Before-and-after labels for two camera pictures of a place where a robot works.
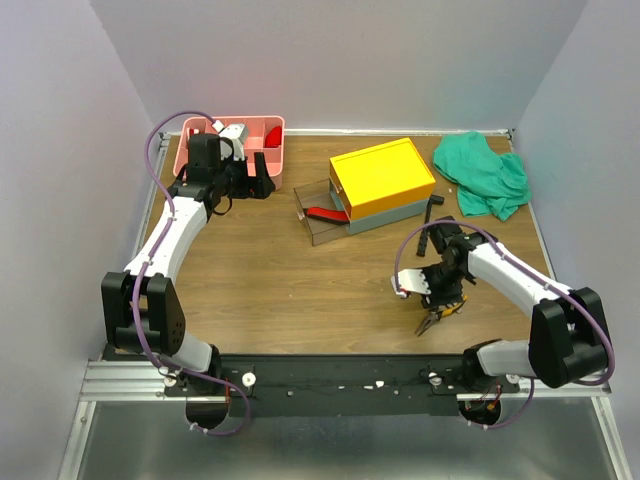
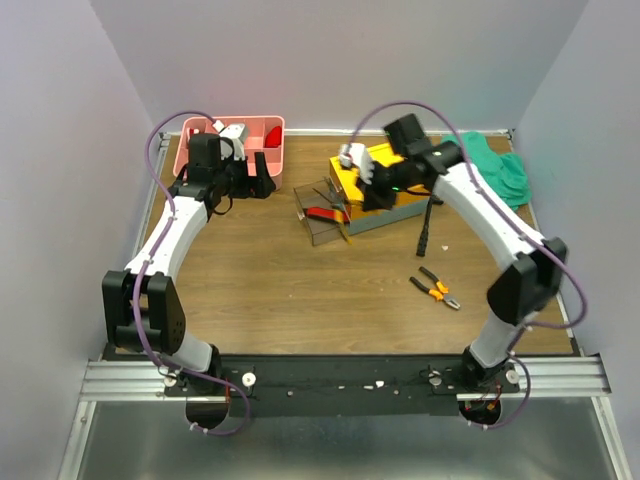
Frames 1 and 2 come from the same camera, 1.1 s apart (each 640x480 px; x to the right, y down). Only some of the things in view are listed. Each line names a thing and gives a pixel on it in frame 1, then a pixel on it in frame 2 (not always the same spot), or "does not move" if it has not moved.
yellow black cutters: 438,315 to 337,201
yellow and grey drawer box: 381,185 does not move
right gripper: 442,299 to 382,182
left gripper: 259,186 does not move
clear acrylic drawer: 319,194 does not move
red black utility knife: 327,215 does not move
